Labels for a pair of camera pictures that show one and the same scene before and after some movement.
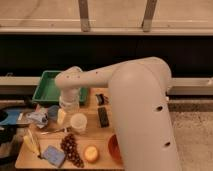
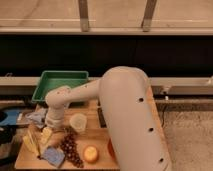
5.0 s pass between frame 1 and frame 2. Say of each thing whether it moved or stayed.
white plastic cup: stayed
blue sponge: stayed
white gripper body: moved
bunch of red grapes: stayed
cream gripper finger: moved
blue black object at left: stayed
